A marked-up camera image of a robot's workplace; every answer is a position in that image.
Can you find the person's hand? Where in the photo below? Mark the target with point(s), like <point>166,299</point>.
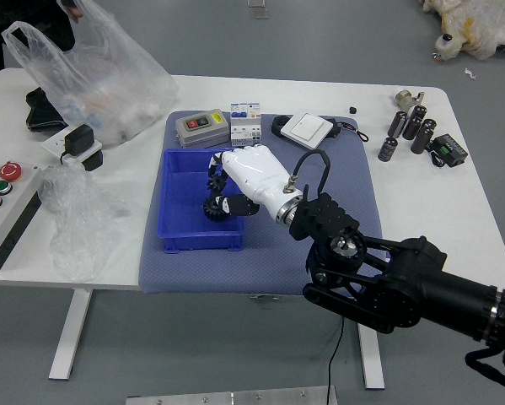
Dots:
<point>74,12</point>

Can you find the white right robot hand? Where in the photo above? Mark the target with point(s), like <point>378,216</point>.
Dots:
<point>256,173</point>

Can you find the big black gear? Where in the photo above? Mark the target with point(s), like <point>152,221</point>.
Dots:
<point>212,212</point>

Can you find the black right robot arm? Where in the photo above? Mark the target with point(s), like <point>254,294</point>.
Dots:
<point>425,274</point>

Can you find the blue plastic box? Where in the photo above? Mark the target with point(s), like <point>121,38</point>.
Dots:
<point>184,202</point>

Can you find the grey multi-button control box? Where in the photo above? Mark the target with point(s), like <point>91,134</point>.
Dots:
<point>7,211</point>

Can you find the white circuit breaker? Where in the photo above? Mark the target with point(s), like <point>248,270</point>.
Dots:
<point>245,126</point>

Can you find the large clear plastic bag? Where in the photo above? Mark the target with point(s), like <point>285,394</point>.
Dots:
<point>100,84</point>

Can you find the blue-grey padded mat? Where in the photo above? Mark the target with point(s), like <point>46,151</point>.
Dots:
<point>235,274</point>

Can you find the black power adapter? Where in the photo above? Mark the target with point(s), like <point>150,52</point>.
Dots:
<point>78,139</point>

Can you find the black cylinder capacitor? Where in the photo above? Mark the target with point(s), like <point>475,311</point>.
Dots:
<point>411,127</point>
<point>397,123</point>
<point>429,125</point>
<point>388,149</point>
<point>421,140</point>
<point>418,112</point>

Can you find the white power strip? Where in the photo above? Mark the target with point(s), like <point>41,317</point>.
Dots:
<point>54,145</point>

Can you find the black block plug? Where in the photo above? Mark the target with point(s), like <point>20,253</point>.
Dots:
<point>94,161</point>

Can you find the metal floor fixture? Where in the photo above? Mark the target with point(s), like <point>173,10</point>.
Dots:
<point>257,8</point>

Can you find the silver metal fitting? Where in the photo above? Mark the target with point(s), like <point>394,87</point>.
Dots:
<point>406,99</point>

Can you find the crumpled clear plastic wrap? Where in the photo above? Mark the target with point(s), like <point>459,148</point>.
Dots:
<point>79,228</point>

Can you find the black module with green terminal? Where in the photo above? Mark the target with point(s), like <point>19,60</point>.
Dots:
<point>448,148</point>

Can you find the white table leg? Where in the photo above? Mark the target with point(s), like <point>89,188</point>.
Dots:
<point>372,358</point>
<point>68,337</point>

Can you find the white paper scrap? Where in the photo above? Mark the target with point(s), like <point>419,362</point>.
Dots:
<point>470,73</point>

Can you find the plush toy in plastic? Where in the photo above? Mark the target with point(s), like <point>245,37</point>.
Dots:
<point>475,25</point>

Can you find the white wall switch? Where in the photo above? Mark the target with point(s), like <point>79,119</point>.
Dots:
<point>306,130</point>

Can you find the grey two-button switch box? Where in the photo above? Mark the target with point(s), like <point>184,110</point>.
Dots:
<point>201,126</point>

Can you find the grey metal base plate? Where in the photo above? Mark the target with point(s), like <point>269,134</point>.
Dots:
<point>235,396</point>

